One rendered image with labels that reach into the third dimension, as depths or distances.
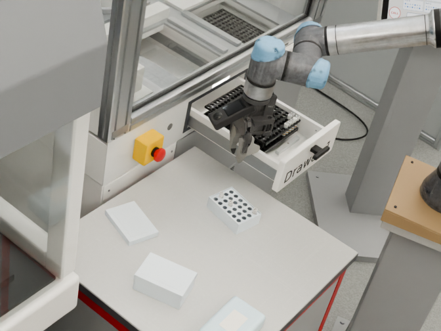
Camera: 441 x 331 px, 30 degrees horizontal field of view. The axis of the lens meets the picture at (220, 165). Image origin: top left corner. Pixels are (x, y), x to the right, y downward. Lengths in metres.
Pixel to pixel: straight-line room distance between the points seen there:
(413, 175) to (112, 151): 0.91
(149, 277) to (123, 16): 0.61
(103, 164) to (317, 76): 0.59
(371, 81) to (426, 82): 1.08
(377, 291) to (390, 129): 0.83
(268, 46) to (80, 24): 0.71
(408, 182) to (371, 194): 0.98
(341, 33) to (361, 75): 2.12
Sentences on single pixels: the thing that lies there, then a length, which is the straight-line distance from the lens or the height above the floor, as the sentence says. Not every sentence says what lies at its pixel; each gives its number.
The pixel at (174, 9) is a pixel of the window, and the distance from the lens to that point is 2.07.
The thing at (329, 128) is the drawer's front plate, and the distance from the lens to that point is 2.36.
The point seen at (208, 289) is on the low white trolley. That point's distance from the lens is 2.04.
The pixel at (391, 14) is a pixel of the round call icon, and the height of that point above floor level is 1.01.
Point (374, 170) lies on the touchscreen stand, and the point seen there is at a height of 0.28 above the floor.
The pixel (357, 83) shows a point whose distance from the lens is 4.25.
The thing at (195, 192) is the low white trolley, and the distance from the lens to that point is 2.28.
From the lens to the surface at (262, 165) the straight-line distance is 2.26.
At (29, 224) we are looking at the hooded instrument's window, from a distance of 1.58.
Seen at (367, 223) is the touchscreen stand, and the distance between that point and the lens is 3.48.
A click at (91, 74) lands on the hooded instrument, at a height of 1.45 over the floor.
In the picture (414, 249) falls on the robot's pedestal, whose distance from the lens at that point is 2.49.
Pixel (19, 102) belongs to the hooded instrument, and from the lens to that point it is 1.34.
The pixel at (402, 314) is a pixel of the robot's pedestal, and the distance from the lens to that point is 2.67.
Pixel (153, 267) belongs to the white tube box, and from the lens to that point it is 1.99.
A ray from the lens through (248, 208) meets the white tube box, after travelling 2.23.
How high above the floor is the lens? 2.26
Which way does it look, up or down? 39 degrees down
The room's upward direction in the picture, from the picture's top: 13 degrees clockwise
